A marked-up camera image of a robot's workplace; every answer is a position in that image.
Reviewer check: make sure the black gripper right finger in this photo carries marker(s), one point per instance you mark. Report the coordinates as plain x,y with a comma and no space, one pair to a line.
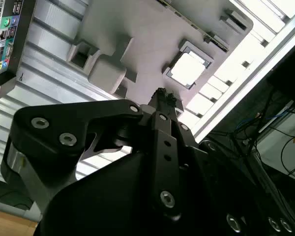
189,140

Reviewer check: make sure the silver CPU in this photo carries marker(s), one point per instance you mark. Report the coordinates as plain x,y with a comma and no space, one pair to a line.
186,68

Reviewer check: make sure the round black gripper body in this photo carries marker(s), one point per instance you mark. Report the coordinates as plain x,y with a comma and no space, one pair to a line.
100,209

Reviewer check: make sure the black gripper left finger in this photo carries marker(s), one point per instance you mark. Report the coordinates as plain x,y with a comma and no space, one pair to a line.
64,123

